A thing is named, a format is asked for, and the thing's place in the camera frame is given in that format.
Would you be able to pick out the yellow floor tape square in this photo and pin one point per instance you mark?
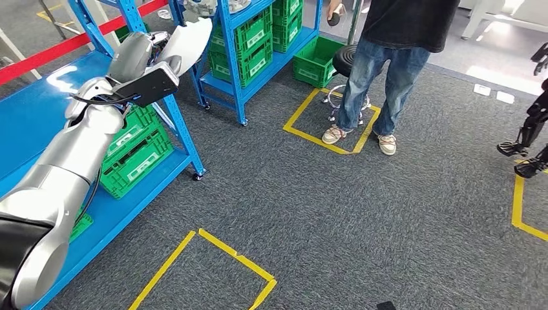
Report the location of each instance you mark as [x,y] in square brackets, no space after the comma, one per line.
[237,256]
[299,134]

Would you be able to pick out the red barrier tape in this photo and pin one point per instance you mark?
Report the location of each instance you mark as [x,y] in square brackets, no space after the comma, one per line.
[47,53]

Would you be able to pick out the white curved plastic part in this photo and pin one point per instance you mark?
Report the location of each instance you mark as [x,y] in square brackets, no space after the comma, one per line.
[192,38]

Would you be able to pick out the black humanoid robot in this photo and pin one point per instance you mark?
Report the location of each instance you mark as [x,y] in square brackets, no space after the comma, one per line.
[531,128]

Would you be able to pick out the person's hand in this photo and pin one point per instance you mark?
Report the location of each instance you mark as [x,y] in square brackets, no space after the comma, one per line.
[334,7]

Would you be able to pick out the grey metal pole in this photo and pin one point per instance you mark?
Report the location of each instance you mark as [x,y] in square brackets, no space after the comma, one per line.
[355,25]

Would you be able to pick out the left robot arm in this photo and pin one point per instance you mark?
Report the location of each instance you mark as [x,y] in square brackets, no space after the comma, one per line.
[64,162]

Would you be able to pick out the grey metal casting part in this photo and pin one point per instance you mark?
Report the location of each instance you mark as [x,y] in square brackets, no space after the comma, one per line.
[201,6]

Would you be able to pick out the black round stool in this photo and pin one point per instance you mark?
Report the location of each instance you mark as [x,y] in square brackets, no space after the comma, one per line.
[344,60]

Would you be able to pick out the white floor plate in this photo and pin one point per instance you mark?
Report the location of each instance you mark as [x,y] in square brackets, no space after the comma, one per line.
[505,97]
[482,90]

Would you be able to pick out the person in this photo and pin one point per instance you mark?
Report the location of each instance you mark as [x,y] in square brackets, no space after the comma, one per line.
[406,21]

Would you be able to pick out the blue metal shelf rack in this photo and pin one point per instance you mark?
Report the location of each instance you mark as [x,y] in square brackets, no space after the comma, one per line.
[278,64]
[25,111]

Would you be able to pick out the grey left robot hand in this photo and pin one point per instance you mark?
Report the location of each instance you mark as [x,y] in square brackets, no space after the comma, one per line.
[130,55]

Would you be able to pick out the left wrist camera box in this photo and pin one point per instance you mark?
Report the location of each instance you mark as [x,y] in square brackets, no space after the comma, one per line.
[150,87]

